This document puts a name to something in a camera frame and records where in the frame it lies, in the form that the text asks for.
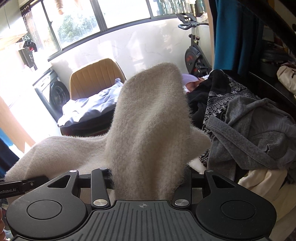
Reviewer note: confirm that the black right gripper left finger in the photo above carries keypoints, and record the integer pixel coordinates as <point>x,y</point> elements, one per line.
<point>99,195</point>

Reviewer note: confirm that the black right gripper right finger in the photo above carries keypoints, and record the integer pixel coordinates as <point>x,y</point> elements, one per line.
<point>183,194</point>

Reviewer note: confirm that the white fuzzy knit sweater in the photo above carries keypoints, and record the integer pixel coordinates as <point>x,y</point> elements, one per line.
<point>149,143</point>

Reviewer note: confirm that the white folded clothes stack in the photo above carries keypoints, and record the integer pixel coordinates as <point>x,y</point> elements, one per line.
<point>84,109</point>

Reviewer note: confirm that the person hand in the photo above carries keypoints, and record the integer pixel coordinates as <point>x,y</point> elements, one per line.
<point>2,226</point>

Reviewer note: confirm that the white fluffy fur coat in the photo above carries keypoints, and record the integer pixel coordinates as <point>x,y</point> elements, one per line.
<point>278,188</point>

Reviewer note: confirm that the grey knit sweater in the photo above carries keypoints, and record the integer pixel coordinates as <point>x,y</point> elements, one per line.
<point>254,135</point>

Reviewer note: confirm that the black garment pile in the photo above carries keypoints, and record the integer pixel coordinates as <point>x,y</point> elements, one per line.
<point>223,109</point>

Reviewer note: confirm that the black washing machine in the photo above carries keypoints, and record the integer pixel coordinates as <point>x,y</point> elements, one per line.
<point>52,92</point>

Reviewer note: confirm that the purple plastic basin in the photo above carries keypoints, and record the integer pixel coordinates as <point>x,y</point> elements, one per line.
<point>188,78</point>

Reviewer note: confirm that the tan leather chair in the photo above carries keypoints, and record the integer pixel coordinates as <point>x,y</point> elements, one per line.
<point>88,81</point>

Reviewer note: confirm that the black exercise bike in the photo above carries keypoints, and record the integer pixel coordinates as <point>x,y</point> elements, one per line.
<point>195,60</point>

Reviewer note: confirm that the beige bag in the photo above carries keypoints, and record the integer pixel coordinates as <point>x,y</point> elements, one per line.
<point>286,75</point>

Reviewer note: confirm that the teal curtain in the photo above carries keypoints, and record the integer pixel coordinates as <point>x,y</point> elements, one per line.
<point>237,35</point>

